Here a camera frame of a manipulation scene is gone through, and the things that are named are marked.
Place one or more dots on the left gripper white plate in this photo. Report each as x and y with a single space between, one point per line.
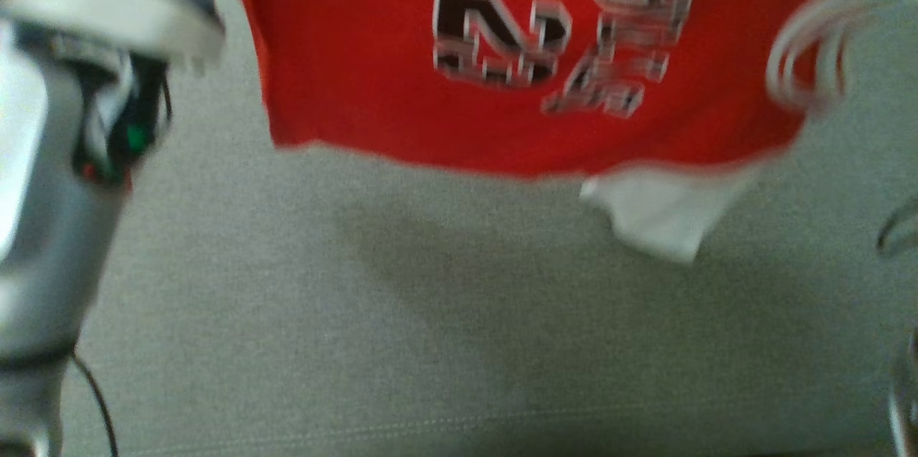
107 5

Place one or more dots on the red Bulls jersey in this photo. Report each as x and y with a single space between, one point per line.
358 48

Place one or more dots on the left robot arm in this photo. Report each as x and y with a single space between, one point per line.
43 227

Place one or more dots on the grey sofa seat cushion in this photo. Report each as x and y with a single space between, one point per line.
430 335

